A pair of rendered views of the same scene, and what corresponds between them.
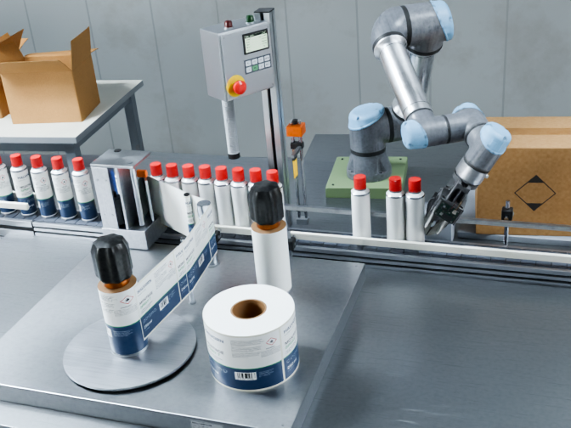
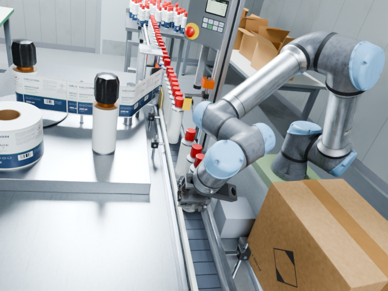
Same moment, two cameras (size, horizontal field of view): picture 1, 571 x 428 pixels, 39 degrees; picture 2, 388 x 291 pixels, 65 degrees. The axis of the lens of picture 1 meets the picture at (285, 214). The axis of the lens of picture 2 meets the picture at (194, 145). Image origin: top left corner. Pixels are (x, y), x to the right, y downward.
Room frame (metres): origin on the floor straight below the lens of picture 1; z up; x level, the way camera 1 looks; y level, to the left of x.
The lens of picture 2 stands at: (1.43, -0.92, 1.57)
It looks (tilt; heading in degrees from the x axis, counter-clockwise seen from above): 31 degrees down; 52
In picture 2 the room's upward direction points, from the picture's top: 13 degrees clockwise
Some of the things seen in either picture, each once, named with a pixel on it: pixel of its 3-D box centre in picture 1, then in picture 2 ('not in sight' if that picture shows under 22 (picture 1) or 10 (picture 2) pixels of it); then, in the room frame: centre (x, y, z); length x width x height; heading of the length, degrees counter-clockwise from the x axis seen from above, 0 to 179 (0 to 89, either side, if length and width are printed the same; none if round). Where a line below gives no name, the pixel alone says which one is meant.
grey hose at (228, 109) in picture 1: (230, 123); (201, 64); (2.20, 0.14, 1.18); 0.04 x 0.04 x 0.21
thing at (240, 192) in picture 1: (241, 200); (172, 109); (2.08, 0.12, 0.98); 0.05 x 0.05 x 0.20
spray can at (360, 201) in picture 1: (360, 210); (185, 155); (1.96, -0.21, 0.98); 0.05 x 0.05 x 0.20
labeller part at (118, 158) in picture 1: (121, 158); (150, 49); (2.10, 0.45, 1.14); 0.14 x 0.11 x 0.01; 70
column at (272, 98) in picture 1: (274, 125); (217, 79); (2.20, 0.01, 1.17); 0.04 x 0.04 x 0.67; 70
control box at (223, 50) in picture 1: (239, 59); (211, 18); (2.16, 0.09, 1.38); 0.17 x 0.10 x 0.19; 125
